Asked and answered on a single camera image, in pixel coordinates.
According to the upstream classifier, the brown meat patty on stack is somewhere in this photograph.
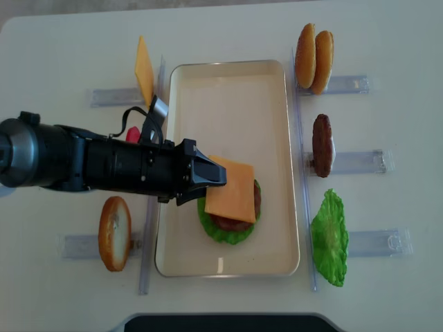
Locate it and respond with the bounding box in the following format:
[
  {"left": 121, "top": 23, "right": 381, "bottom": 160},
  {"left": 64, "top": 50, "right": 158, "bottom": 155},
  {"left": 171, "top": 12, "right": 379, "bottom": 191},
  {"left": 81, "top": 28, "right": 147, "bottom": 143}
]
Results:
[{"left": 210, "top": 180, "right": 262, "bottom": 232}]

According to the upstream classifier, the clear patty holder rail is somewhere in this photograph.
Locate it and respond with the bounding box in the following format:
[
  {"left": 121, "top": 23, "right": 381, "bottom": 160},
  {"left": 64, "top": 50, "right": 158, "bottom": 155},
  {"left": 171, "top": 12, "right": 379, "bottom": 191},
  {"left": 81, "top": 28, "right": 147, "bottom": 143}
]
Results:
[{"left": 302, "top": 149, "right": 395, "bottom": 175}]

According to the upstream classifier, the orange cheese slice in holder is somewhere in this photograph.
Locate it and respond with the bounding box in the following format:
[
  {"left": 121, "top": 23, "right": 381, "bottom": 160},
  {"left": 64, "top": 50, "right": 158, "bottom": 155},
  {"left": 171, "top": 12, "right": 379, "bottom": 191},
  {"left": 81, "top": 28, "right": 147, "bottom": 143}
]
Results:
[{"left": 134, "top": 35, "right": 154, "bottom": 108}]

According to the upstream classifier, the clear bun holder rail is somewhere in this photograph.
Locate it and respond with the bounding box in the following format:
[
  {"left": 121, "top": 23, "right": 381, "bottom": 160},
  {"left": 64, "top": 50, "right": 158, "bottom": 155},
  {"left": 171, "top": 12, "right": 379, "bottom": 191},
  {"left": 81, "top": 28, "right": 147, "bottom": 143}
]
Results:
[{"left": 296, "top": 73, "right": 373, "bottom": 96}]

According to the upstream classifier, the cream rectangular tray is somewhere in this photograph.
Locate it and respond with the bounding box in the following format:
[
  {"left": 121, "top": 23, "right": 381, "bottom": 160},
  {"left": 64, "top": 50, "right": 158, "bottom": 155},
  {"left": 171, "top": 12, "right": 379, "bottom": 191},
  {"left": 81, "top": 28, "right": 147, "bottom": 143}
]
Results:
[{"left": 155, "top": 59, "right": 300, "bottom": 277}]

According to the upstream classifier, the black camera cable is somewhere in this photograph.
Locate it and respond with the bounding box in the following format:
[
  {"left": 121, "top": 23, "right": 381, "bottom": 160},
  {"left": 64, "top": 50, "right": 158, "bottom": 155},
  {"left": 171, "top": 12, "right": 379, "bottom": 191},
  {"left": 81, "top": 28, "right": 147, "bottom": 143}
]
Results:
[{"left": 107, "top": 106, "right": 153, "bottom": 140}]

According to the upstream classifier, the bread slice in holder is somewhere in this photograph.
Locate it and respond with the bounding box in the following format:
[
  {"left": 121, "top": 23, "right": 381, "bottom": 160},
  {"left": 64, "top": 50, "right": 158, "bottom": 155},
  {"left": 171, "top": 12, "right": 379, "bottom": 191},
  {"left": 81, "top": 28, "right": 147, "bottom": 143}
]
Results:
[{"left": 98, "top": 196, "right": 132, "bottom": 272}]

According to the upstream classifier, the clear cheese holder rail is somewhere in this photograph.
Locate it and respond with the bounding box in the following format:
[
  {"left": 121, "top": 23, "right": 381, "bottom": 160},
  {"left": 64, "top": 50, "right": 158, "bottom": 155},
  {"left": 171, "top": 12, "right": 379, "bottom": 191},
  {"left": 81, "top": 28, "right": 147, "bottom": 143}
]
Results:
[{"left": 87, "top": 88, "right": 145, "bottom": 108}]

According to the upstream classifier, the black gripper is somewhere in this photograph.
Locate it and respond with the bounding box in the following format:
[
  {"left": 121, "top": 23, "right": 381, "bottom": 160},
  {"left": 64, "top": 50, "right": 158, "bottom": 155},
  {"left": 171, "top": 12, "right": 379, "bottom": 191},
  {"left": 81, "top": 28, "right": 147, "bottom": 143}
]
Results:
[{"left": 84, "top": 139, "right": 227, "bottom": 206}]

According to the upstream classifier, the clear bread holder rail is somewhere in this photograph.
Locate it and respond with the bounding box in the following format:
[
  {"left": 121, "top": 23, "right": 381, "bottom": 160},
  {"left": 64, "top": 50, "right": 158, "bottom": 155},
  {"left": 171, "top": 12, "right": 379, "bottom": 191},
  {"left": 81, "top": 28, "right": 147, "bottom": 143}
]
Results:
[{"left": 57, "top": 232, "right": 143, "bottom": 260}]

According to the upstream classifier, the red tomato slice in holder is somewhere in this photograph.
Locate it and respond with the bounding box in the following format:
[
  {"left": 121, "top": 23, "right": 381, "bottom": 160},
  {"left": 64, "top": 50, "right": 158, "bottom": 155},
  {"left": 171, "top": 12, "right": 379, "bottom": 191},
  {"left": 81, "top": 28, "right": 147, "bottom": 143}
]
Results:
[{"left": 125, "top": 127, "right": 141, "bottom": 143}]

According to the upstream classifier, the sesame bun top in holder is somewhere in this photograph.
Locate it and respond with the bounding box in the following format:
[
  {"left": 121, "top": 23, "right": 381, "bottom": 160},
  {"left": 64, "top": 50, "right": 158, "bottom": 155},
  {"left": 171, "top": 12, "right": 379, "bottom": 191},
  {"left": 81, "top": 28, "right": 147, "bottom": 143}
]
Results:
[{"left": 295, "top": 23, "right": 316, "bottom": 89}]

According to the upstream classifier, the green lettuce leaf on stack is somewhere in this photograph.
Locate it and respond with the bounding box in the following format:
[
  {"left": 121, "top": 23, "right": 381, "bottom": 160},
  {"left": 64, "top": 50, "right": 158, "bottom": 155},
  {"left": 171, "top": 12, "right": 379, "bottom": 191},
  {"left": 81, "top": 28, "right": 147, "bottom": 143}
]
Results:
[{"left": 197, "top": 198, "right": 255, "bottom": 246}]

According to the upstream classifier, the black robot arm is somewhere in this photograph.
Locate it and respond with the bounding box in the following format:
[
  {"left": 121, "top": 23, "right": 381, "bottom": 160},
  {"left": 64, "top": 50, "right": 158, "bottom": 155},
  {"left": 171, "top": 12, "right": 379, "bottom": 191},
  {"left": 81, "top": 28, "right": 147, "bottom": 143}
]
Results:
[{"left": 1, "top": 112, "right": 227, "bottom": 205}]

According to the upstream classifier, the orange cheese slice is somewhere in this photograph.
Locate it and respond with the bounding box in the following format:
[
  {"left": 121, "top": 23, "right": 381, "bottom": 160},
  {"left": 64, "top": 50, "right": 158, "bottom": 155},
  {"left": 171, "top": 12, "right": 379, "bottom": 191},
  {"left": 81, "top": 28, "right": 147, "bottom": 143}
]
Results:
[
  {"left": 134, "top": 35, "right": 154, "bottom": 108},
  {"left": 205, "top": 156, "right": 256, "bottom": 223}
]

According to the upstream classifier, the plain bun half in holder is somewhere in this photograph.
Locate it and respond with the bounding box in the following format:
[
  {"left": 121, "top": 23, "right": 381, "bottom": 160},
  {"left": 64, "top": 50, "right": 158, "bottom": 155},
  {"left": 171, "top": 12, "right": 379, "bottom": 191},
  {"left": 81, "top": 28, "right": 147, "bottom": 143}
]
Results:
[{"left": 310, "top": 30, "right": 334, "bottom": 95}]

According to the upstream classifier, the brown meat patty in holder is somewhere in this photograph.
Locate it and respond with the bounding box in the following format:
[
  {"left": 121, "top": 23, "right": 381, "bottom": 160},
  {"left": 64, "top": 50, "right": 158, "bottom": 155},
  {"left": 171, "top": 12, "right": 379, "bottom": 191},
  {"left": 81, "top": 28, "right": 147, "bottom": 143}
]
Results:
[{"left": 312, "top": 114, "right": 334, "bottom": 178}]

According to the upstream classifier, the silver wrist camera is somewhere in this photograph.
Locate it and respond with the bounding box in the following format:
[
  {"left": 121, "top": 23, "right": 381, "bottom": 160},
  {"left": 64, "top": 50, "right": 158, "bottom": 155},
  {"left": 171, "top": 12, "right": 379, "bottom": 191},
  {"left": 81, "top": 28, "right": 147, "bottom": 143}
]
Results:
[{"left": 139, "top": 95, "right": 169, "bottom": 144}]

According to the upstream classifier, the green lettuce leaf in holder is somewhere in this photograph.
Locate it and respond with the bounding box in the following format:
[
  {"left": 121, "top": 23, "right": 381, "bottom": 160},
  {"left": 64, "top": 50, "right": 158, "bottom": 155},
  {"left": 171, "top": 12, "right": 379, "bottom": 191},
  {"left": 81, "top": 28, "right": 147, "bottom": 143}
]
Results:
[{"left": 311, "top": 189, "right": 349, "bottom": 287}]

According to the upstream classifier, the clear lettuce holder rail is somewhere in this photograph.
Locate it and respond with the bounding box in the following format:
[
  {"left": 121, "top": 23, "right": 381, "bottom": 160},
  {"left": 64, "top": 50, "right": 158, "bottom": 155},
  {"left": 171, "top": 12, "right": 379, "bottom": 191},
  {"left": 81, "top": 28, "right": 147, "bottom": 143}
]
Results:
[{"left": 348, "top": 228, "right": 413, "bottom": 258}]

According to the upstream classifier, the black base at bottom edge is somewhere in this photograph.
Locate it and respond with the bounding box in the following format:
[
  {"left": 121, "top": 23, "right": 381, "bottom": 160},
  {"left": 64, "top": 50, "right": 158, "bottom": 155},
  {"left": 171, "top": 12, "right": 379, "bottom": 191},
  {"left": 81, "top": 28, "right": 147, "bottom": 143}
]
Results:
[{"left": 114, "top": 314, "right": 341, "bottom": 332}]

